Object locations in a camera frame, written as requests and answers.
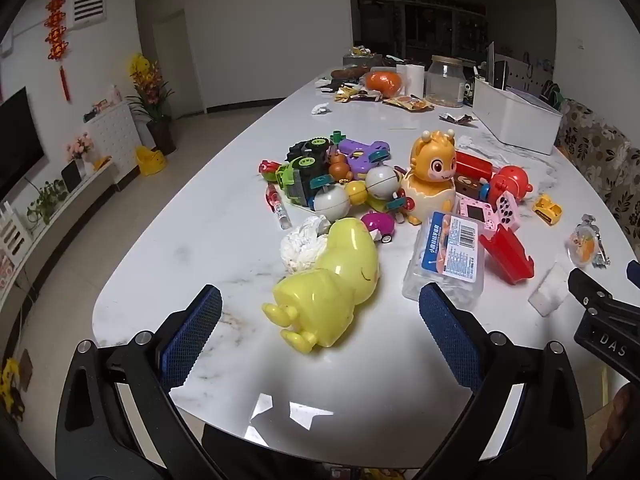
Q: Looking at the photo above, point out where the white radiator cover cabinet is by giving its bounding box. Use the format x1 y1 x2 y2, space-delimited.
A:
82 100 141 193

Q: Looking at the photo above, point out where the yellow snack wrapper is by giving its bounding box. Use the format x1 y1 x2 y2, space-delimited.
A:
334 85 381 104

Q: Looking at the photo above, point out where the pink dotted toy block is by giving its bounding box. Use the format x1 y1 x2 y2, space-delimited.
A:
492 191 523 231

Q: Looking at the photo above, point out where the black tablet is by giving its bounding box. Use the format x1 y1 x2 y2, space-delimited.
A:
61 160 83 192

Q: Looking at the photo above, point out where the brown orange toy figure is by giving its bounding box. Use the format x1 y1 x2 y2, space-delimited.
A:
327 152 353 181

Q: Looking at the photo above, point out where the pink small toy car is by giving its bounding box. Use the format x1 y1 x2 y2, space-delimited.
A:
361 212 396 246

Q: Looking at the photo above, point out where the white door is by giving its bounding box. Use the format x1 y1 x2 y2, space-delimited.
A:
152 10 208 116

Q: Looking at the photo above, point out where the dark display cabinet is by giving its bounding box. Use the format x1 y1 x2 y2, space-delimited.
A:
357 0 488 63

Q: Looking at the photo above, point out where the red clear tube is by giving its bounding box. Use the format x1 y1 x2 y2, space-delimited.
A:
266 182 292 231

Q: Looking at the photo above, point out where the green trailing plant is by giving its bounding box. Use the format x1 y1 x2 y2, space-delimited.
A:
27 180 68 226

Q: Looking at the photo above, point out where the red toy block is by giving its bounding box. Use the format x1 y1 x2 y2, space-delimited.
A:
454 150 494 181

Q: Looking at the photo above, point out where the orange round object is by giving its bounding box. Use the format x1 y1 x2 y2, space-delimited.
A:
364 71 403 97

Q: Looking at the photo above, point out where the black monster truck toy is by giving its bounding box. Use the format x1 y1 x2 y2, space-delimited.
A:
287 137 333 163

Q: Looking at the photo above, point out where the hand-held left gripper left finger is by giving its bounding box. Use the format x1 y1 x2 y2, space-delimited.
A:
55 285 223 480

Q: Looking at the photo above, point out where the clear jelly cup wrapper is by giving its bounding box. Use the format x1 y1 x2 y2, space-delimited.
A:
565 215 611 268

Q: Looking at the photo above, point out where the white air conditioner vent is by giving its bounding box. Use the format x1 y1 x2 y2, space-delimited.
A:
72 0 108 28

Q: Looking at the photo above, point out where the pink flower bouquet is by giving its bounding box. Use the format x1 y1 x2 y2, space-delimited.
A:
67 132 96 176

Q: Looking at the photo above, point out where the black television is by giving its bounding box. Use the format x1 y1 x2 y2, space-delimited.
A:
0 86 48 201

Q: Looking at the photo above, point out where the yellow plastic duck toy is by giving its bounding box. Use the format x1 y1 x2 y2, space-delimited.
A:
262 217 381 356

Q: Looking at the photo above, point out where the purple toy gun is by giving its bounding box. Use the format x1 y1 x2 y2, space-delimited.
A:
337 137 391 176

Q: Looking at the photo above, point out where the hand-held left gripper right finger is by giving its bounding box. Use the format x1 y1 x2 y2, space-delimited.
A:
419 282 586 480

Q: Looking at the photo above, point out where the white storage box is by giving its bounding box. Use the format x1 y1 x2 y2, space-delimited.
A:
472 77 563 156

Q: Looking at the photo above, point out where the white television console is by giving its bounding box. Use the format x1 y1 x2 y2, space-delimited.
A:
0 160 118 306

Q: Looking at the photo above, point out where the yellow toy excavator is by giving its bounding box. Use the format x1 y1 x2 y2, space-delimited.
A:
532 195 563 226

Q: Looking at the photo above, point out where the red round toy figure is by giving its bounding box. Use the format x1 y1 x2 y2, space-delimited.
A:
487 165 532 206

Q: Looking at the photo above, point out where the orange squirrel egg toy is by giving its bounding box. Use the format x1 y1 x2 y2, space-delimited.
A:
402 130 458 226

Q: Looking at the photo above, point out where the orange snack bag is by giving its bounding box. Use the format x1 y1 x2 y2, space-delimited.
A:
382 95 436 111

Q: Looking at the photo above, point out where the brown bear toy block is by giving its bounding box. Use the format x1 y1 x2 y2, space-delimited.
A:
452 174 488 200

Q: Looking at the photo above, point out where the red knot wall decoration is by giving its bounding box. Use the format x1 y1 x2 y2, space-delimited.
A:
45 0 71 102

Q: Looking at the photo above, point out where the upright grey tablet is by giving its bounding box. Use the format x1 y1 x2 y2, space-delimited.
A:
487 41 507 91

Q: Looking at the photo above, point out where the dark brown bag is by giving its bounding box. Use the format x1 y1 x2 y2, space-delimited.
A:
330 66 371 81

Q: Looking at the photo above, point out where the clear plastic wrapper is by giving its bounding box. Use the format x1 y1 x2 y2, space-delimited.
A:
529 260 571 317

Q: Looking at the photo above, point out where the pink toy game console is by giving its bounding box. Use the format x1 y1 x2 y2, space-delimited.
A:
459 195 497 236

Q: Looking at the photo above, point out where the green monster truck toy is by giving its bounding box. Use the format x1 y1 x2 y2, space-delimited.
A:
277 155 333 206

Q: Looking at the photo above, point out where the glass jar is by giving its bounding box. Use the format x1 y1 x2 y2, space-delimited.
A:
425 55 478 108

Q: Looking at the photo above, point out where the red plastic toy scoop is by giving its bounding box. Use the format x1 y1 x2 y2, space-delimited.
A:
479 225 535 285

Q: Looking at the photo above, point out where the yellow potty chair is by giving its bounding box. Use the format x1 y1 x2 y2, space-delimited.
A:
136 146 167 177

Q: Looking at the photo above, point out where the floral sofa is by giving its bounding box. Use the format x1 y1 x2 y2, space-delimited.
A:
555 100 640 241

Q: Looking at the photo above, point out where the clear plastic box blue label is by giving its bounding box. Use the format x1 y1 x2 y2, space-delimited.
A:
402 211 486 311

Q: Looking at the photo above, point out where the yellow flower potted plant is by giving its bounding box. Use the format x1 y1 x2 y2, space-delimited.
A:
125 54 177 156

